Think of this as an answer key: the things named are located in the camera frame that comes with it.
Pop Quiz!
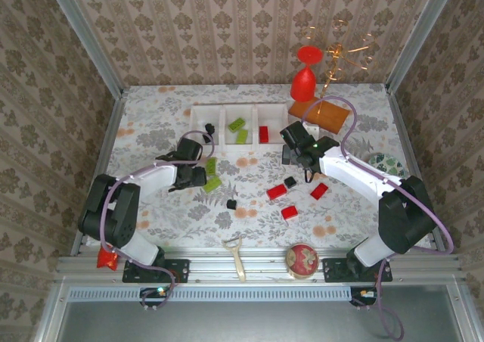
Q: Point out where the red upturned goblet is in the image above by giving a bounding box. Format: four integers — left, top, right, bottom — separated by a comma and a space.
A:
290, 45, 324, 104

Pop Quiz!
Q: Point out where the grey slotted cable duct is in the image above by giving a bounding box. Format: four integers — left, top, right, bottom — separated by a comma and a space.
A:
67, 285, 352, 302

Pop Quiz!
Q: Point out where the aluminium table side rail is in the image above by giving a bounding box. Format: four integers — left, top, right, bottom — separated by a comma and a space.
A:
70, 92, 128, 252
385, 84, 447, 254

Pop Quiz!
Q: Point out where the white three-compartment container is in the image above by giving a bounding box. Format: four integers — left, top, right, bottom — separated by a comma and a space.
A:
188, 103, 291, 153

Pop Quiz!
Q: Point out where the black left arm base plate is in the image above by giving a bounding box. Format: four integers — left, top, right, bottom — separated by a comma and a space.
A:
122, 258, 190, 284

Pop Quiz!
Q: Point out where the aluminium corner post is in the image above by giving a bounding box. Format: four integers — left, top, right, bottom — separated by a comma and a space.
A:
43, 0, 124, 99
385, 0, 462, 93

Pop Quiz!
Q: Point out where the red crinkled packet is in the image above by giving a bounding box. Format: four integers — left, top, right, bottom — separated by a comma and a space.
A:
96, 247, 118, 271

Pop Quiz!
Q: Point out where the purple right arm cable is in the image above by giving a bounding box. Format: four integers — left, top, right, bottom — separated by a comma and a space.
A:
300, 95, 455, 341

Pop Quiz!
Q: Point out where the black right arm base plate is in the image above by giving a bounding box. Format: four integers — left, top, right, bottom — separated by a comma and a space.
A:
323, 257, 393, 282

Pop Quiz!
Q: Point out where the green leaf patterned bowl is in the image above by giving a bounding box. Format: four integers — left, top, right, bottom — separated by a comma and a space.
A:
368, 151, 408, 180

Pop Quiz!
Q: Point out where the aluminium mounting rail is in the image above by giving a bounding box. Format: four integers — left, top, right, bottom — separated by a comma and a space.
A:
56, 247, 464, 284

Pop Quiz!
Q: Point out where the orange wooden base board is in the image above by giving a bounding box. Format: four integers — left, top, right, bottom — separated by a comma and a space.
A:
289, 95, 352, 135

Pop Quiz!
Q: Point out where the gold wire tree ornament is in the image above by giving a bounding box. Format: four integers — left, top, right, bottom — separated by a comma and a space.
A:
302, 18, 377, 114

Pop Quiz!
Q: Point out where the grey metal sheet panel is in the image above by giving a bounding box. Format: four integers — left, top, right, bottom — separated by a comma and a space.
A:
56, 300, 466, 342

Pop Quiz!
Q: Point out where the cream bottle opener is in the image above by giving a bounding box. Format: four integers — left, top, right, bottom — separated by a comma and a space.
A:
222, 238, 247, 283

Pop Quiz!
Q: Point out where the floral patterned table cover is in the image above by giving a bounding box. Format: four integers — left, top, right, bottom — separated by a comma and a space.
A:
92, 83, 436, 250

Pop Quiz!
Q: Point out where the round red floral tin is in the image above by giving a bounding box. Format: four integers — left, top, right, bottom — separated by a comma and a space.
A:
284, 242, 321, 281

